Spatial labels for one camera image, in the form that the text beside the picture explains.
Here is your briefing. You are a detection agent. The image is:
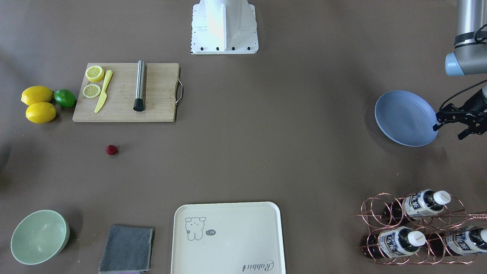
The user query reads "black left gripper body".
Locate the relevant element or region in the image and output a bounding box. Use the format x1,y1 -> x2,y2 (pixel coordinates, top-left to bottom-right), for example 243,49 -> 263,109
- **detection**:
462,88 -> 487,118

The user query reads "blue round plate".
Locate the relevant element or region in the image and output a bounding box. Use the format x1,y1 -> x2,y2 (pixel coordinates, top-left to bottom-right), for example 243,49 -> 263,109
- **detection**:
374,90 -> 437,147

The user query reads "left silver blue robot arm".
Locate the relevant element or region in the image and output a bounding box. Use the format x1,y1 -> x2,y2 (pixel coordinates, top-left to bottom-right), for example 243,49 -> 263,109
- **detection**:
433,0 -> 487,139

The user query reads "red strawberry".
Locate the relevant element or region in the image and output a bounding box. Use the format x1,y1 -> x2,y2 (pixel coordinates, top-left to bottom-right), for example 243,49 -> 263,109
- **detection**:
105,145 -> 118,155

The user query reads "dark drink bottle white cap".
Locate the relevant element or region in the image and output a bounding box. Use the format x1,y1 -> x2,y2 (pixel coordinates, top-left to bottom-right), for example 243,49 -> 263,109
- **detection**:
382,189 -> 452,225

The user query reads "cream rabbit tray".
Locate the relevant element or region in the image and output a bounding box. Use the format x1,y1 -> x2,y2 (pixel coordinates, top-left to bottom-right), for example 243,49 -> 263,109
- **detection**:
170,201 -> 286,274

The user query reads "steel muddler black tip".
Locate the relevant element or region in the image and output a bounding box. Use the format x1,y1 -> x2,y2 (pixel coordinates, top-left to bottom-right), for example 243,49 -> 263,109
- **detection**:
133,59 -> 146,112

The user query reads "yellow plastic knife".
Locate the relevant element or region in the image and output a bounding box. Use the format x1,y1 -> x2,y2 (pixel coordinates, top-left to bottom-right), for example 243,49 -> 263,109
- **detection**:
94,70 -> 113,113

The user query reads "wooden cutting board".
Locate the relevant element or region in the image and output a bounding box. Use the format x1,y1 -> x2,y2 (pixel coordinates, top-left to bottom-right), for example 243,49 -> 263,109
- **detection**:
72,63 -> 180,123

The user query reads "grey folded cloth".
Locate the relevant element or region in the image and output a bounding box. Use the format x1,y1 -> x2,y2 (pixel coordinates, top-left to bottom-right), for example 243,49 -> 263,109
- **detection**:
99,225 -> 154,274

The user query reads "lemon slice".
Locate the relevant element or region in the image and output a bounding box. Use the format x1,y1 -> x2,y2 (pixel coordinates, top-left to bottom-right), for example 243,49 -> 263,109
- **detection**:
85,65 -> 105,83
82,84 -> 101,99

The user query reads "green lime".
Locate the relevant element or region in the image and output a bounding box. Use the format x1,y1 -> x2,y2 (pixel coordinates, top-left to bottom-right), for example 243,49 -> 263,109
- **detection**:
53,89 -> 76,108

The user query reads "yellow lemon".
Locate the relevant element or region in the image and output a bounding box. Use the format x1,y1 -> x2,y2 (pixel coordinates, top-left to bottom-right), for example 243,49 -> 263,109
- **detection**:
25,102 -> 56,124
21,86 -> 54,106

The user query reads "green bowl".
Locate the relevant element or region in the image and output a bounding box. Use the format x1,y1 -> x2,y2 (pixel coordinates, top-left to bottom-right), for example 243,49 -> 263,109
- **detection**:
10,209 -> 70,265

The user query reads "copper wire bottle rack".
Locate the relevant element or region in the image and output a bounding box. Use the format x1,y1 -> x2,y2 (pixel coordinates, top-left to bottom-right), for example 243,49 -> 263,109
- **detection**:
357,193 -> 487,265

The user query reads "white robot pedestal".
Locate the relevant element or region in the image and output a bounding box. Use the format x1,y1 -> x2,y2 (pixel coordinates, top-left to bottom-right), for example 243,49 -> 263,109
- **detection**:
190,0 -> 259,54

